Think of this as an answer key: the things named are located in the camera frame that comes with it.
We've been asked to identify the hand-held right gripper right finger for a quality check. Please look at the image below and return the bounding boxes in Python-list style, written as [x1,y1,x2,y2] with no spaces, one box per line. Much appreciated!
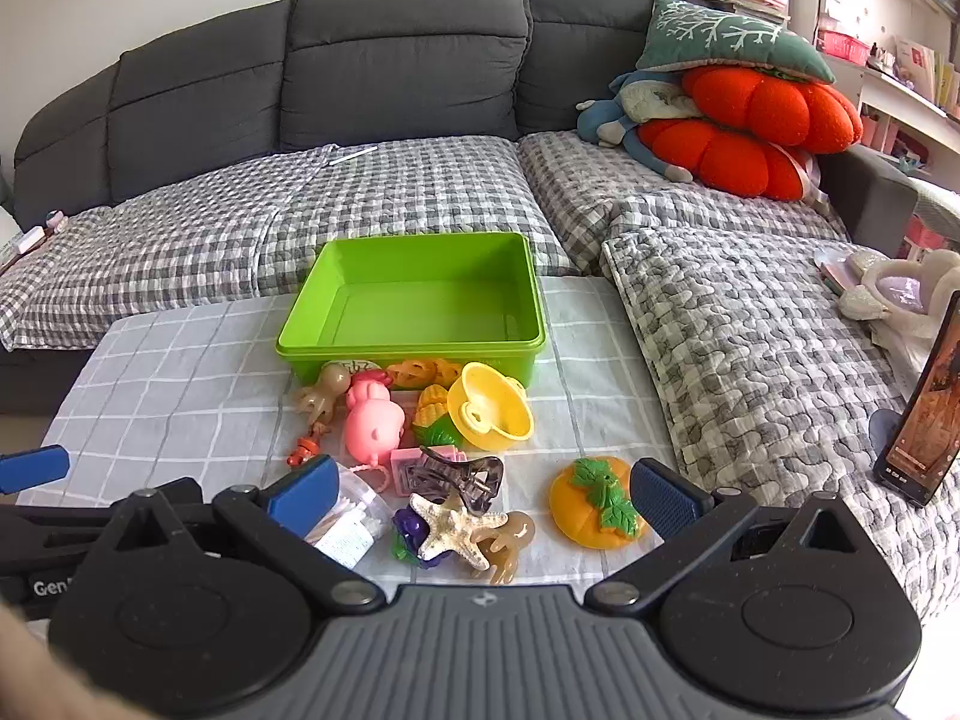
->
[585,457,863,612]

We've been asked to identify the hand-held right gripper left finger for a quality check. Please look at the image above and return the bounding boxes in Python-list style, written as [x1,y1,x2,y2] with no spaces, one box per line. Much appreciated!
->
[97,456,385,610]

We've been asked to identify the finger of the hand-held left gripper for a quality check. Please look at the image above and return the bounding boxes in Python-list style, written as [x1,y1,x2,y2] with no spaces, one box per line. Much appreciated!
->
[75,477,205,533]
[0,445,71,497]

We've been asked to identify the clear cotton swab container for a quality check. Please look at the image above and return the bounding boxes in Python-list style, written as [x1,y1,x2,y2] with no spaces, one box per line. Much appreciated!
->
[304,461,383,563]

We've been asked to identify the orange toy pumpkin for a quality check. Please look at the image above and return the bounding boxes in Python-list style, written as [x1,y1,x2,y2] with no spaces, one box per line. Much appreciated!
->
[549,457,650,547]

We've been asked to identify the pink pig toy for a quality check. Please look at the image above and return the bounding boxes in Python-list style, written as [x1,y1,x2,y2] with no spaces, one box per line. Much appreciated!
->
[343,379,410,492]

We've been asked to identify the pink square toy box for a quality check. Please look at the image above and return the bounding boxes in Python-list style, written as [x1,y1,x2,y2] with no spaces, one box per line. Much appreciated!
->
[388,444,470,496]

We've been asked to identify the purple toy grapes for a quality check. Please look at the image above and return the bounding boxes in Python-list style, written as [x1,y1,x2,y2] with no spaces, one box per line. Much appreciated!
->
[390,506,451,563]

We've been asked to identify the beige octopus toy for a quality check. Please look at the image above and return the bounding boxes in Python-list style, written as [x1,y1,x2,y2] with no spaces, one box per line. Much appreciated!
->
[292,364,353,421]
[471,510,537,586]

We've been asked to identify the white starfish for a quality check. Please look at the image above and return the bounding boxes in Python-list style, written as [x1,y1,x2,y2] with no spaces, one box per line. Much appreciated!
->
[409,493,511,571]

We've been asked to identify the toy corn cob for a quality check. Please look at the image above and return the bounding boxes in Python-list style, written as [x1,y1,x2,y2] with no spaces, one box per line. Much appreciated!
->
[411,384,460,447]

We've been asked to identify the dark translucent hair clip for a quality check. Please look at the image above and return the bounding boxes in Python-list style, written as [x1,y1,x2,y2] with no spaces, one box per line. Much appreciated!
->
[409,446,505,518]

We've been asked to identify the yellow toy pot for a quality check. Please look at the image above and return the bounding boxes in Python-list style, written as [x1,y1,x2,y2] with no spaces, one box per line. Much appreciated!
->
[448,362,535,451]

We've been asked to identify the green plastic box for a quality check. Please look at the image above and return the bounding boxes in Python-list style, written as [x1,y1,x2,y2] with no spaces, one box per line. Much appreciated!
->
[276,232,547,391]

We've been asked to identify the person's right hand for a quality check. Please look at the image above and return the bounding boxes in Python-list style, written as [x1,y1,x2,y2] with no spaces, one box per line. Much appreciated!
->
[0,600,102,720]

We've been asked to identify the red beaded charm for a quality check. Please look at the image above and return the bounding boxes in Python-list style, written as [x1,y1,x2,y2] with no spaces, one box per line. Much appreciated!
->
[287,420,331,466]

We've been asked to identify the light grey grid cloth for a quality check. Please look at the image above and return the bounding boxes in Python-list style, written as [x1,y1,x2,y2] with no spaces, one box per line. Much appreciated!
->
[15,274,676,586]

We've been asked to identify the grey white patterned quilt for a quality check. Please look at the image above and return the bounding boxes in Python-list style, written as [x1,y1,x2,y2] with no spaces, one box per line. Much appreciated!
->
[600,195,960,623]

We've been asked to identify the black smartphone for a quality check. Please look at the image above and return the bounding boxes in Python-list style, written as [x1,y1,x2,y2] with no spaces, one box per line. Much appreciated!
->
[872,289,960,507]

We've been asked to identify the blue plush toy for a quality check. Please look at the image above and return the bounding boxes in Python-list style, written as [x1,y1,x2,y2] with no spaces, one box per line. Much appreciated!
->
[576,71,698,182]

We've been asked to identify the dark grey sofa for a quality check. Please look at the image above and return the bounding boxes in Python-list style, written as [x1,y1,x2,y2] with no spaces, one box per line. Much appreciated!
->
[0,0,920,413]

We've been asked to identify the green branch print pillow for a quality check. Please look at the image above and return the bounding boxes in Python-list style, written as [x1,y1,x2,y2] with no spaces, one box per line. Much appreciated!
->
[636,0,837,85]

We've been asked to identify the white bookshelf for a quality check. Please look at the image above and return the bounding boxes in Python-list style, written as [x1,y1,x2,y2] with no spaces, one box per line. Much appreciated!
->
[787,0,960,188]

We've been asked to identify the pink basket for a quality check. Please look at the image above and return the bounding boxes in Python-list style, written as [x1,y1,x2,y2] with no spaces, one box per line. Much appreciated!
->
[817,30,871,65]

